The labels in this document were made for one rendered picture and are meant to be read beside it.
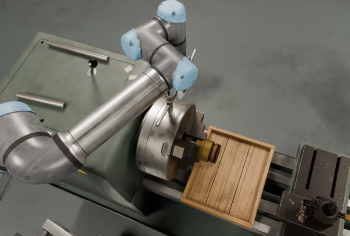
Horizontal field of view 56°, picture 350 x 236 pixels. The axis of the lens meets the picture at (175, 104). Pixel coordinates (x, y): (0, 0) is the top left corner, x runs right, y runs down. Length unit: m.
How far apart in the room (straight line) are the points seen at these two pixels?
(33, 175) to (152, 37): 0.42
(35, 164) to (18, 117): 0.13
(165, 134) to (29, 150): 0.52
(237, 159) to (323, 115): 1.31
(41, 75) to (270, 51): 2.00
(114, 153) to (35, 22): 2.58
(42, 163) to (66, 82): 0.62
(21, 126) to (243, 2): 2.70
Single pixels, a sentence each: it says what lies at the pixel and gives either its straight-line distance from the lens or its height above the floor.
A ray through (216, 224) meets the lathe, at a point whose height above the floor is 0.54.
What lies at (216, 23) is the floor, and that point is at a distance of 3.06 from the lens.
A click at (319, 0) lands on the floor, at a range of 3.36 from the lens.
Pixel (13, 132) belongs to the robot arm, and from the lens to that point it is 0.80.
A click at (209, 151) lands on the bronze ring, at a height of 1.12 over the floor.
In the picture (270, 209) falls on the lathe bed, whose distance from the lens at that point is 1.45.
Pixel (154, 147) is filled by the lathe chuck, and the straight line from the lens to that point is 1.15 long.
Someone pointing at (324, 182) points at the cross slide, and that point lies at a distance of 1.41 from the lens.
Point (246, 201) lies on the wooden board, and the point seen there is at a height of 0.88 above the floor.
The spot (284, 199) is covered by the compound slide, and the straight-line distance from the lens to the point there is 1.30.
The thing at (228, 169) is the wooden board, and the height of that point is 0.89.
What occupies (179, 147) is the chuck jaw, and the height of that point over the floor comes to 1.20.
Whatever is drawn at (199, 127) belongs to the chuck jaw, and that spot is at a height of 1.10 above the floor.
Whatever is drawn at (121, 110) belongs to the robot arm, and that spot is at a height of 1.62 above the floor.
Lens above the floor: 2.27
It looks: 61 degrees down
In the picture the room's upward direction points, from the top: 13 degrees counter-clockwise
